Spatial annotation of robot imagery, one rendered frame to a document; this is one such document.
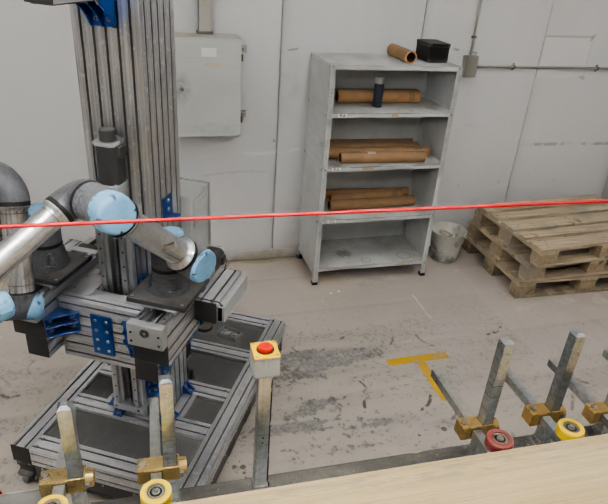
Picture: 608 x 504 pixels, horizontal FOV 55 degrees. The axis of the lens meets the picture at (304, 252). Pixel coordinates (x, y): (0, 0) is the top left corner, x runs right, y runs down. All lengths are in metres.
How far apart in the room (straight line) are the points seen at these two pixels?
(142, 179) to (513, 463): 1.53
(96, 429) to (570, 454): 1.93
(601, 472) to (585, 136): 3.82
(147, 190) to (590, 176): 4.23
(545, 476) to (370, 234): 3.13
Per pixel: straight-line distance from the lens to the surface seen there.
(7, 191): 1.90
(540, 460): 1.90
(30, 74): 3.98
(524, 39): 4.79
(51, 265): 2.34
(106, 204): 1.63
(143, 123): 2.11
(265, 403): 1.65
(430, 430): 3.20
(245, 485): 1.91
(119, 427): 2.83
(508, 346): 1.85
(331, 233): 4.56
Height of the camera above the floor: 2.17
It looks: 28 degrees down
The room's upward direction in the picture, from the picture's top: 4 degrees clockwise
